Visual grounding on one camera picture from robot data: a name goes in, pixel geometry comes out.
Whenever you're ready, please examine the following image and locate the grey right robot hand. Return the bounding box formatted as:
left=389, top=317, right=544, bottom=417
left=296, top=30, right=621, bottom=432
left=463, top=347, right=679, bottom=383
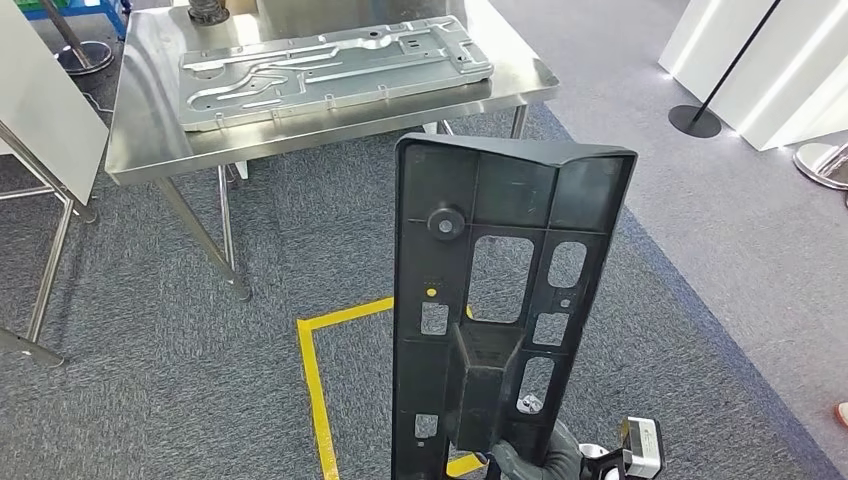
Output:
left=491, top=396, right=561, bottom=480

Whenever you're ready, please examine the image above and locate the black plastic panel part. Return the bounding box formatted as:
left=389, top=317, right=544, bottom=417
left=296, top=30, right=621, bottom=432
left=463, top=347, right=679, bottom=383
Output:
left=390, top=132, right=639, bottom=480

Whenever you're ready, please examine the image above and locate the stainless steel workbench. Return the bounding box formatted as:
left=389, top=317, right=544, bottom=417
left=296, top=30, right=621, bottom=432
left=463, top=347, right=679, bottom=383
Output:
left=104, top=0, right=561, bottom=303

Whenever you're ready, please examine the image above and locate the yellow floor tape square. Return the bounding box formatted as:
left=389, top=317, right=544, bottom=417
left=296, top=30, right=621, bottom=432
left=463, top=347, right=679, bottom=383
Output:
left=296, top=296, right=488, bottom=480

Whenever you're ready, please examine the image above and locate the black pole stand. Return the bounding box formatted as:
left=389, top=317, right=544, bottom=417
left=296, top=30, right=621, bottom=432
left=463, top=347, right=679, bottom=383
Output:
left=667, top=0, right=783, bottom=139

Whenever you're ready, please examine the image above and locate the chrome stanchion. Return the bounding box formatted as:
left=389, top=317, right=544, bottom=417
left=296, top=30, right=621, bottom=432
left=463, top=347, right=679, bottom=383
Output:
left=792, top=140, right=848, bottom=193
left=36, top=0, right=115, bottom=76

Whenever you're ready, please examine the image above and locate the stamped aluminium plate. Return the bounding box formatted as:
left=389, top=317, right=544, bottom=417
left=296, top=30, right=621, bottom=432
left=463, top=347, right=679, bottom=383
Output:
left=177, top=14, right=495, bottom=134

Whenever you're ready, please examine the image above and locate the white display block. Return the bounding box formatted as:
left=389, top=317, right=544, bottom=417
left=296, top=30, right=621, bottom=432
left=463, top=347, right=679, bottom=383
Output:
left=657, top=0, right=848, bottom=152

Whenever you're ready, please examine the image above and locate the white top steel table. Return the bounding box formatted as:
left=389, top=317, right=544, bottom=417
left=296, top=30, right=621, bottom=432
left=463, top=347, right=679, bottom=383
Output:
left=0, top=0, right=111, bottom=369

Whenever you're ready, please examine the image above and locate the blue storage rack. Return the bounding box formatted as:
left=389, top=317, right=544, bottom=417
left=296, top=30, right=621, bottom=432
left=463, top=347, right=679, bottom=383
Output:
left=16, top=0, right=130, bottom=40

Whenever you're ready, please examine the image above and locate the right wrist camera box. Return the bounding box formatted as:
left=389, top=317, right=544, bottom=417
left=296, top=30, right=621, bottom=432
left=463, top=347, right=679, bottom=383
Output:
left=582, top=417, right=664, bottom=480

